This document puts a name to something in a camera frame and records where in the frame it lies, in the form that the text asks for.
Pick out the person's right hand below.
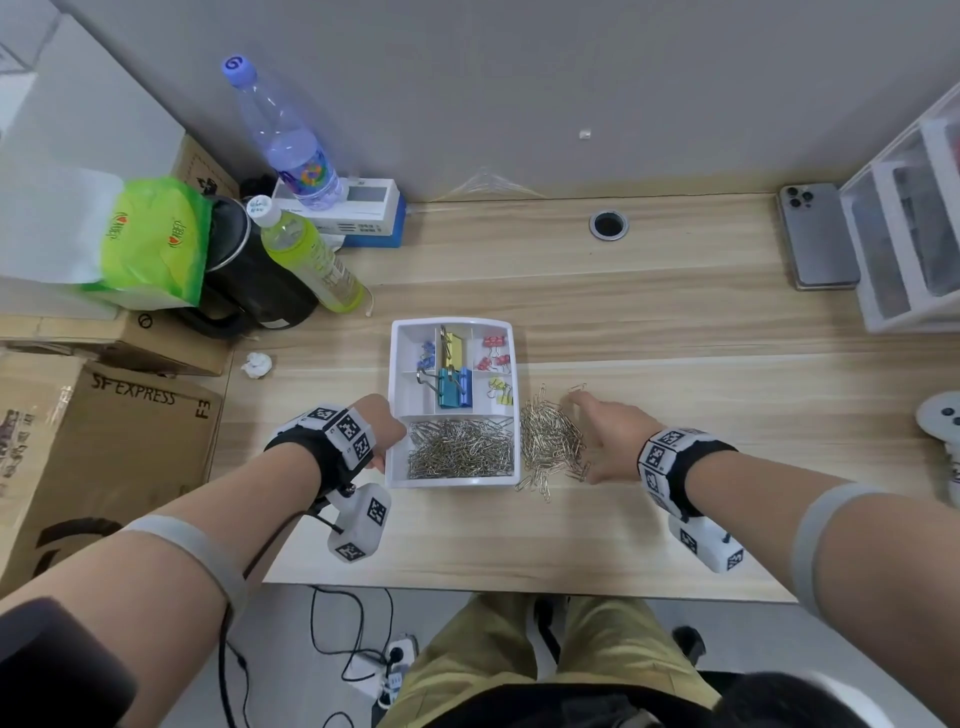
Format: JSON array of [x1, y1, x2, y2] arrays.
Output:
[[562, 389, 666, 486]]

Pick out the person's left hand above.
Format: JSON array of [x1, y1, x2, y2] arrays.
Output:
[[350, 393, 409, 475]]

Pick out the white desk organizer tray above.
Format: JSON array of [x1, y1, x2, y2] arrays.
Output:
[[384, 317, 523, 490]]

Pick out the large blue binder clip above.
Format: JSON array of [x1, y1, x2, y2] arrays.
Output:
[[416, 367, 475, 411]]

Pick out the pile of silver paper clips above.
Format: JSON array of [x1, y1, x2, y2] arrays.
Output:
[[407, 384, 594, 503]]

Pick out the large yellow binder clip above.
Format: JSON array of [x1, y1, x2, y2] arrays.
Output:
[[437, 325, 469, 370]]

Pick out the person's left forearm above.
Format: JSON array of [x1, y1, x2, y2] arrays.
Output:
[[0, 442, 325, 728]]

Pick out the person's right forearm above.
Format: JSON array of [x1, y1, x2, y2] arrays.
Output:
[[686, 449, 960, 728]]

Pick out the blue flat box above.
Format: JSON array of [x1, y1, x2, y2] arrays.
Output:
[[341, 194, 409, 250]]

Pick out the person's olive trousers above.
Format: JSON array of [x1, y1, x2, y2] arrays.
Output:
[[374, 594, 723, 728]]

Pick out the flat brown cardboard box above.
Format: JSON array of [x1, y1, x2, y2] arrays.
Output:
[[0, 311, 235, 378]]

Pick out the large printed cardboard box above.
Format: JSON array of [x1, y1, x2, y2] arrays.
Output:
[[0, 352, 226, 598]]

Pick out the upright brown cardboard box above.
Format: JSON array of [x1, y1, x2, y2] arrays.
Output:
[[172, 134, 242, 200]]

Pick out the person's black sleeve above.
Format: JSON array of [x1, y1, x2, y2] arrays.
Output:
[[0, 596, 139, 728]]

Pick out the black left marker wristband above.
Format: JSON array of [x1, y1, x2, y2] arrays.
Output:
[[263, 404, 379, 498]]

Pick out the green drink bottle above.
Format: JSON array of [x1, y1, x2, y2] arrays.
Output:
[[245, 194, 370, 316]]

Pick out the black kettle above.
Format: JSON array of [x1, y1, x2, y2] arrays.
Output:
[[176, 176, 321, 340]]

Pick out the white printed carton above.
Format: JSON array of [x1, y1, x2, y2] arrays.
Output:
[[271, 177, 403, 238]]

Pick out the white power strip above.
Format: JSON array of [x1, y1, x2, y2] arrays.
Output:
[[347, 633, 421, 711]]

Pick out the clear plastic film scrap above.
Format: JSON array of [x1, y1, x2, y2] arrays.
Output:
[[434, 168, 550, 203]]

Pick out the grey smartphone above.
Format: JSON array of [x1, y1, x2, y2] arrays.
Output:
[[776, 182, 862, 292]]

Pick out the clear purple-capped water bottle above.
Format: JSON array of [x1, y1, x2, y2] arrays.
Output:
[[221, 53, 347, 212]]

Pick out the green tissue pack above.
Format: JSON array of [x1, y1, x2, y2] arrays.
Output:
[[0, 168, 214, 313]]

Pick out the white drawer organizer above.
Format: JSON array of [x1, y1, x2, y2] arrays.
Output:
[[837, 82, 960, 336]]

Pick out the white handheld controller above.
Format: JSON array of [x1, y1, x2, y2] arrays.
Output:
[[916, 391, 960, 508]]

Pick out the white board panel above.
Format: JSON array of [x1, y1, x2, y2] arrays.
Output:
[[0, 11, 187, 288]]

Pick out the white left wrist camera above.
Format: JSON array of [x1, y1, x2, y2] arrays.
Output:
[[326, 482, 394, 566]]

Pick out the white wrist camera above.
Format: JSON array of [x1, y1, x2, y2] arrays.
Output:
[[667, 513, 746, 576], [326, 482, 394, 566]]

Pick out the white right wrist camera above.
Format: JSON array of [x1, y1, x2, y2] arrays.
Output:
[[667, 513, 746, 576]]

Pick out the black floor cable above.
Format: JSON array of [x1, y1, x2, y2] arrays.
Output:
[[308, 584, 396, 685]]

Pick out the round desk cable grommet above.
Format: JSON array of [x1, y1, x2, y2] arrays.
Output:
[[588, 209, 631, 243]]

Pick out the black left camera cable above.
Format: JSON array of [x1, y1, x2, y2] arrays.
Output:
[[216, 491, 336, 728]]

